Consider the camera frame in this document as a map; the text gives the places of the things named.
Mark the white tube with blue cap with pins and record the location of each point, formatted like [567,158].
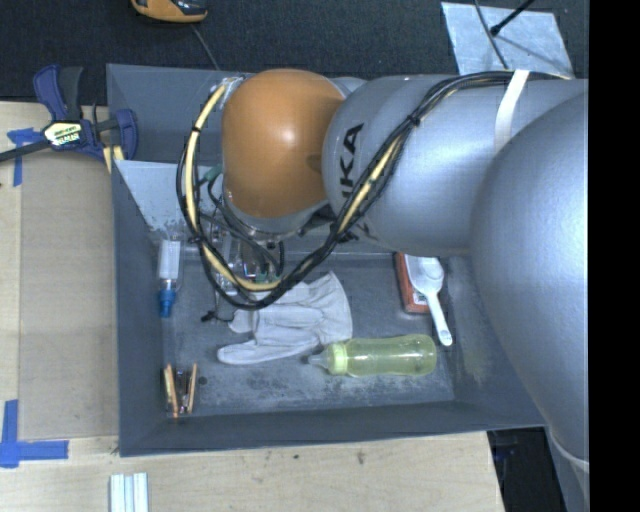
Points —
[169,260]

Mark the orange flat box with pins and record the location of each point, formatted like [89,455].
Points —
[406,292]

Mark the yellow-green baby bottle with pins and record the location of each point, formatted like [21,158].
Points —
[390,356]

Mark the white work glove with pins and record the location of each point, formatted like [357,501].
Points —
[300,320]

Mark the white plastic scoop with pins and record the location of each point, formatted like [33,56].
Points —
[434,287]

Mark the grey metal bin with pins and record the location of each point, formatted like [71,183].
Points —
[280,395]

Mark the brown flat board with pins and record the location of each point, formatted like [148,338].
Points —
[65,300]

